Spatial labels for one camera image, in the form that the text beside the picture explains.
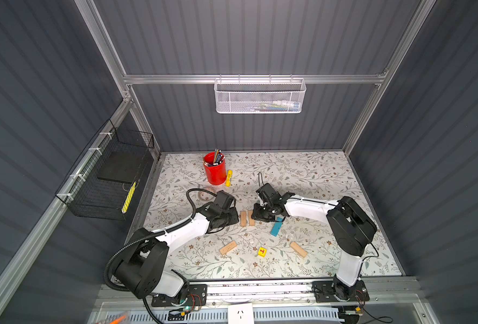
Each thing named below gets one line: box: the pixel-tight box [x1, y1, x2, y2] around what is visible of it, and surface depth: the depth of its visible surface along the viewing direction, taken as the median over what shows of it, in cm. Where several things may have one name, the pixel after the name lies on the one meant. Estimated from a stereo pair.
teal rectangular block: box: [270, 216, 284, 237], surface depth 93 cm
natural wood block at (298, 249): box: [290, 241, 308, 258], surface depth 86 cm
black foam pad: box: [97, 151, 147, 184], surface depth 77 cm
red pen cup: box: [203, 151, 227, 186], surface depth 104 cm
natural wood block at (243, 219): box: [240, 210, 247, 228], surface depth 93 cm
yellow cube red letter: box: [257, 247, 268, 258], surface depth 84 cm
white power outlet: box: [227, 303, 255, 324], surface depth 68 cm
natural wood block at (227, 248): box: [219, 240, 237, 256], surface depth 86 cm
